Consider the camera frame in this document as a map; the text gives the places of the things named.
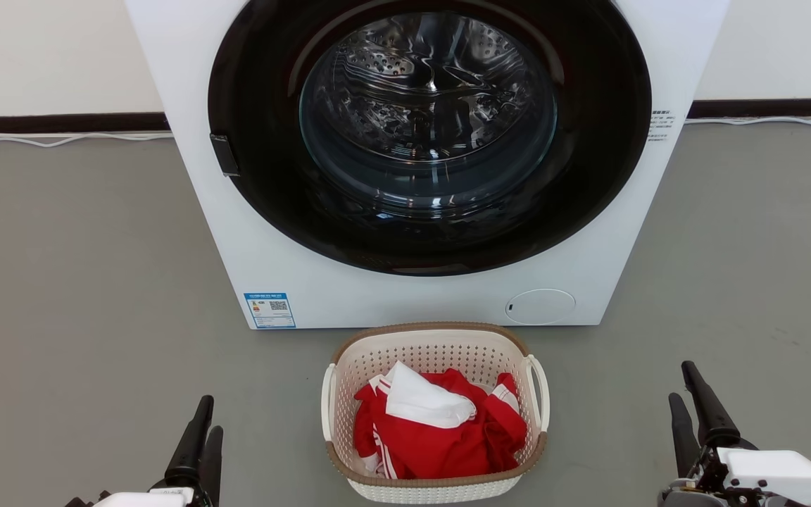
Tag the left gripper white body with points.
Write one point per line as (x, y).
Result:
(145, 498)

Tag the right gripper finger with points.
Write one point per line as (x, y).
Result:
(712, 415)
(683, 436)

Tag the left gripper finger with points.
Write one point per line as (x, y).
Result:
(191, 443)
(212, 465)

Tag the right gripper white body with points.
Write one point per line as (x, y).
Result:
(778, 475)

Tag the cream perforated laundry basket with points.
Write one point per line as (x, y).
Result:
(434, 352)

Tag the blue energy label sticker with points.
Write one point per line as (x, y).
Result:
(269, 310)

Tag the round white filter cover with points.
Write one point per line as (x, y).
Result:
(540, 307)

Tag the white front-load washing machine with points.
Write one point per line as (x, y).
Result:
(236, 246)

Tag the white garment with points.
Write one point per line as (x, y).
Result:
(419, 401)

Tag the red white-striped garment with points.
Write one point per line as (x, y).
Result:
(441, 451)

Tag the dark grey door latch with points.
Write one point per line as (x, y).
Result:
(224, 155)

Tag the printed text instruction sticker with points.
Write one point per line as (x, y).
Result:
(661, 125)

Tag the black round washer door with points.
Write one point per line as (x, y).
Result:
(602, 141)

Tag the steel washing drum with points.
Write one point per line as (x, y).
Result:
(426, 105)

